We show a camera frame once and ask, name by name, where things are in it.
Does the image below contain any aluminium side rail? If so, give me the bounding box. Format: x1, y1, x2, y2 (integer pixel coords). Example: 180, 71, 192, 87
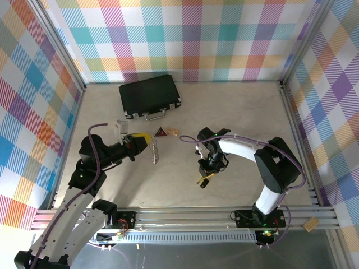
279, 82, 321, 208

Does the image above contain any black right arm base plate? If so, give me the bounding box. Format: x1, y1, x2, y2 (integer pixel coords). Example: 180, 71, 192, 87
233, 209, 287, 229

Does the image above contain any black briefcase with metal handle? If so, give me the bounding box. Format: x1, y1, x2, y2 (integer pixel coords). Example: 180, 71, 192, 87
118, 73, 183, 122

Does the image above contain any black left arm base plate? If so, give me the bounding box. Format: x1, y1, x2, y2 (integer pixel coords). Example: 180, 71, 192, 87
111, 211, 137, 230

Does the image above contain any silver keyring with chain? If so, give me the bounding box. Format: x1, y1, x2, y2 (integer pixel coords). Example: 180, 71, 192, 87
149, 136, 161, 165

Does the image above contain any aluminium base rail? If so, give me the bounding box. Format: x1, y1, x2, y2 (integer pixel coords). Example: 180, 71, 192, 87
32, 206, 337, 233

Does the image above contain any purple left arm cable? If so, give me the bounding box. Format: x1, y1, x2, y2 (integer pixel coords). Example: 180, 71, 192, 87
27, 122, 118, 269

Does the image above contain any slotted grey cable tray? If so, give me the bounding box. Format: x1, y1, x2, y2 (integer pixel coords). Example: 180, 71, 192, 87
95, 231, 258, 244

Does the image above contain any aluminium frame post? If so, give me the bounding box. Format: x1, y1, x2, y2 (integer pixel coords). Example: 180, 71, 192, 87
27, 0, 86, 92
279, 0, 337, 89

